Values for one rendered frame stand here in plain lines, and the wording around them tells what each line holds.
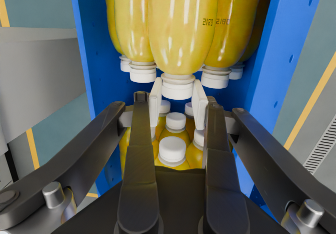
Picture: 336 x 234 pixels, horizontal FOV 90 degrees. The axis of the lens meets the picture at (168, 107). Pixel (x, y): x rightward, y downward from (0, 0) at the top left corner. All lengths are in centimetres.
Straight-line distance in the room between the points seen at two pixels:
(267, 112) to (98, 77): 25
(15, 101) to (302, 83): 176
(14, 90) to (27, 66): 9
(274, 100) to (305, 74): 154
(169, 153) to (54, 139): 187
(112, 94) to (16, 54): 41
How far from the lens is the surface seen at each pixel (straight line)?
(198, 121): 15
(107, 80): 33
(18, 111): 73
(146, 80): 24
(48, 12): 165
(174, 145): 24
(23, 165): 253
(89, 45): 29
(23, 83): 72
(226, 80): 25
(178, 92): 19
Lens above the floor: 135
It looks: 65 degrees down
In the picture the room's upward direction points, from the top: 174 degrees counter-clockwise
